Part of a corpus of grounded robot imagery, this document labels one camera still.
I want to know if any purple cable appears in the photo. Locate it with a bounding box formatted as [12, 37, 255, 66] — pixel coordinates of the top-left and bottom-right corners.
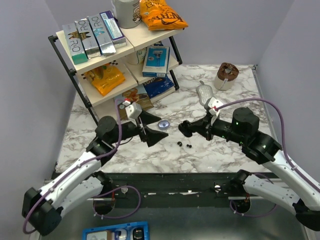
[214, 97, 320, 219]
[22, 98, 141, 235]

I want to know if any blue razor box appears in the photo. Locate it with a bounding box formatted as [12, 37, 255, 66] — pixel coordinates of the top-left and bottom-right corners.
[142, 46, 170, 78]

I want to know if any silver toothpaste box middle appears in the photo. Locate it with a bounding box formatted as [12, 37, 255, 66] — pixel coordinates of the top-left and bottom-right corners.
[75, 18, 101, 59]

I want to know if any black and cream shelf rack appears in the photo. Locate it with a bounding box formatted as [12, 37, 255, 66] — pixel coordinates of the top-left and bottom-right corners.
[48, 23, 183, 122]

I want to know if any white cup on shelf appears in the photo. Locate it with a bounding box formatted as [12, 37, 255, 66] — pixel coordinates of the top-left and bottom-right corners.
[125, 47, 147, 65]

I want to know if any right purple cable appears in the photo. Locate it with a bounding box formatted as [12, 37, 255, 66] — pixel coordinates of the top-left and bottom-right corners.
[214, 97, 320, 219]

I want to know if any blue plastic tray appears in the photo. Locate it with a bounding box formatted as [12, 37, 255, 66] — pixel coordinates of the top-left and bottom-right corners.
[82, 221, 150, 240]

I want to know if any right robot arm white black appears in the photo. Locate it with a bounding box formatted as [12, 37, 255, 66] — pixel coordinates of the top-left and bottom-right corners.
[178, 107, 320, 232]

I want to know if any dark blue chips bag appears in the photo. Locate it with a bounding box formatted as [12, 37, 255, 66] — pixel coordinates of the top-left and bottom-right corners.
[143, 76, 174, 99]

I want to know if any purple white box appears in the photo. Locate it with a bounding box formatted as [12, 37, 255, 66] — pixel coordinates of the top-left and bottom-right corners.
[99, 10, 127, 49]

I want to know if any silver glitter pouch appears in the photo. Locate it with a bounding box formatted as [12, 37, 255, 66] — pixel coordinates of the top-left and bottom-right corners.
[196, 80, 214, 106]

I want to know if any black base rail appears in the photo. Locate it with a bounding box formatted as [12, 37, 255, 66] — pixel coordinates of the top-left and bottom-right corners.
[93, 171, 248, 208]

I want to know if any black earbud charging case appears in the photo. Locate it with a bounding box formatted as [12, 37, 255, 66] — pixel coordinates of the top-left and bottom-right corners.
[178, 120, 193, 138]

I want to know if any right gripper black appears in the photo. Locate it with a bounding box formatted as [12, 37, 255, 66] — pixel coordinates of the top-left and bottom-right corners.
[189, 112, 246, 145]

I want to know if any brown blue snack bag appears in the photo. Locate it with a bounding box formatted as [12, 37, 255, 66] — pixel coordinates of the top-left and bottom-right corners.
[114, 84, 154, 120]

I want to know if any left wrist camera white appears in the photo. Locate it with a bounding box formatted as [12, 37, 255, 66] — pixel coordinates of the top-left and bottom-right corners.
[123, 99, 143, 120]

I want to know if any teal silver toothpaste box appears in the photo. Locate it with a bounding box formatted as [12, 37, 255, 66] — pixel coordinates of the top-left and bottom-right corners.
[62, 23, 88, 65]

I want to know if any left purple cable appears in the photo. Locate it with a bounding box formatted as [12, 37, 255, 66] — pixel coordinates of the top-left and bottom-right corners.
[22, 98, 141, 235]

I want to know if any brown white cup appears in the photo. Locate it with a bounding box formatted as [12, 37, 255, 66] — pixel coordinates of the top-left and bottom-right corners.
[213, 62, 239, 91]

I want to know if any grey white mug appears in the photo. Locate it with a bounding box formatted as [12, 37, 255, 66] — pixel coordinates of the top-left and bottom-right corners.
[111, 0, 141, 29]

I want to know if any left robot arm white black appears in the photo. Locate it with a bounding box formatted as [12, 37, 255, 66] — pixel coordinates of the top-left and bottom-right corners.
[22, 110, 168, 236]

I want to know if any orange snack bag middle shelf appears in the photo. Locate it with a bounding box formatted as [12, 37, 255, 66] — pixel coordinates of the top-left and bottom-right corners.
[84, 63, 126, 97]

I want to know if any purple earbud charging case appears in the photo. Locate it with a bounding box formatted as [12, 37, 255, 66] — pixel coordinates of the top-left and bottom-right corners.
[157, 120, 170, 130]

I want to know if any silver blue toothpaste box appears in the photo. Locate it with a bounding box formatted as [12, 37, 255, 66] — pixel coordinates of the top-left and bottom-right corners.
[88, 14, 116, 56]

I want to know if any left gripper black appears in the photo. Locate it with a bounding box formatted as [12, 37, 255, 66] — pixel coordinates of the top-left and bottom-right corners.
[109, 108, 169, 148]

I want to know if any orange chips bag top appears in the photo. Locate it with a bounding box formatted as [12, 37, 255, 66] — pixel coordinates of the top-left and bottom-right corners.
[139, 0, 189, 31]

